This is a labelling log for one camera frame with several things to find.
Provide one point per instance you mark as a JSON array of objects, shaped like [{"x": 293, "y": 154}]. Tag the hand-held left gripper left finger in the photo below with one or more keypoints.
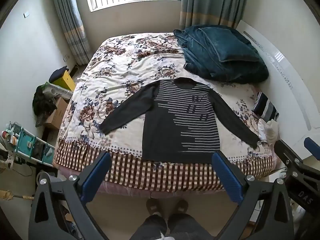
[{"x": 96, "y": 177}]

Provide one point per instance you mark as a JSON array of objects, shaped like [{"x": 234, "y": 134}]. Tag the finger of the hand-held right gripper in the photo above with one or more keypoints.
[
  {"x": 285, "y": 150},
  {"x": 312, "y": 147}
]

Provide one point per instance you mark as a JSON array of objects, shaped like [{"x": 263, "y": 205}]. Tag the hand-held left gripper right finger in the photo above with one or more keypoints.
[{"x": 227, "y": 177}]

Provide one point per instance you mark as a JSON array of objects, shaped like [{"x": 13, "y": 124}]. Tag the dark striped sweater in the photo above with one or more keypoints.
[{"x": 162, "y": 135}]

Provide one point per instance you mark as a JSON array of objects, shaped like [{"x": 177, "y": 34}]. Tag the dark clothes pile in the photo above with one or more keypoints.
[{"x": 41, "y": 102}]

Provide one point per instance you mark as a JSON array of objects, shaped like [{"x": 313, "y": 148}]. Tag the pink striped bed sheet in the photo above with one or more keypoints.
[{"x": 125, "y": 190}]

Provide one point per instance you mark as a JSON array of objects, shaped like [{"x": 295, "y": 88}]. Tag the navy white striped cloth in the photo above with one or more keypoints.
[{"x": 265, "y": 107}]

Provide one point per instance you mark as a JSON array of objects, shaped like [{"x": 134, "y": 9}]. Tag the person's right slipper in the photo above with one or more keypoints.
[{"x": 180, "y": 206}]

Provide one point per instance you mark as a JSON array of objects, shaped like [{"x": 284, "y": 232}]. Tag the person's slipper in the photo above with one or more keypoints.
[
  {"x": 180, "y": 206},
  {"x": 153, "y": 205}
]

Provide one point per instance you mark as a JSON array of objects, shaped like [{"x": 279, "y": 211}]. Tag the person's left slipper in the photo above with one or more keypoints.
[{"x": 153, "y": 205}]

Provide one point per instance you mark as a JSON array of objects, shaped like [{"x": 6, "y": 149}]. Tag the white headboard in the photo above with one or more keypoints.
[{"x": 287, "y": 80}]

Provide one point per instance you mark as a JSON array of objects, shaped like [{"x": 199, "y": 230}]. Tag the person's left leg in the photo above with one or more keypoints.
[{"x": 150, "y": 227}]

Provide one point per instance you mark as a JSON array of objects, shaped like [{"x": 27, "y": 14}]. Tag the cardboard box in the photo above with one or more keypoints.
[{"x": 57, "y": 113}]

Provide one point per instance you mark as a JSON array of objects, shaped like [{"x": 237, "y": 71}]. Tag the yellowish wooden stick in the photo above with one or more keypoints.
[{"x": 22, "y": 197}]

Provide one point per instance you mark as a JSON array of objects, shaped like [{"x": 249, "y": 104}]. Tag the teal storage rack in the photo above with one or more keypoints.
[{"x": 25, "y": 142}]

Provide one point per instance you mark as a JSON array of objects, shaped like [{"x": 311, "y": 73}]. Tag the white plastic device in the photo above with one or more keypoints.
[{"x": 56, "y": 91}]

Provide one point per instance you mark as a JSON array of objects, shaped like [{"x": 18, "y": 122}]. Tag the yellow box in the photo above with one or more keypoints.
[{"x": 67, "y": 80}]

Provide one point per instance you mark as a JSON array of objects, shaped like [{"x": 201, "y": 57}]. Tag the teal plush blanket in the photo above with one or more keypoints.
[{"x": 212, "y": 67}]

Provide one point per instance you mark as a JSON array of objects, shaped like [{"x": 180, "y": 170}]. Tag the dark cap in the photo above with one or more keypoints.
[{"x": 57, "y": 73}]

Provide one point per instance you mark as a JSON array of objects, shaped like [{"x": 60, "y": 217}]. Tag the floral fleece blanket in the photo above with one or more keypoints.
[{"x": 125, "y": 62}]

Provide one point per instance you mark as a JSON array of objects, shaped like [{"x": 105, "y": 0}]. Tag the narrow grey-blue curtain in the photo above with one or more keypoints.
[{"x": 70, "y": 25}]

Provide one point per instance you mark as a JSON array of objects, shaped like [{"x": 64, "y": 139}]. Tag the wide grey-blue curtain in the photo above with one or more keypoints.
[{"x": 212, "y": 5}]

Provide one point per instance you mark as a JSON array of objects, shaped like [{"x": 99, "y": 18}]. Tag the wall socket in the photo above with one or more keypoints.
[{"x": 65, "y": 58}]

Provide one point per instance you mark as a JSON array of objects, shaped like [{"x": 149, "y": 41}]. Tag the white wall switch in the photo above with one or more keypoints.
[{"x": 25, "y": 14}]

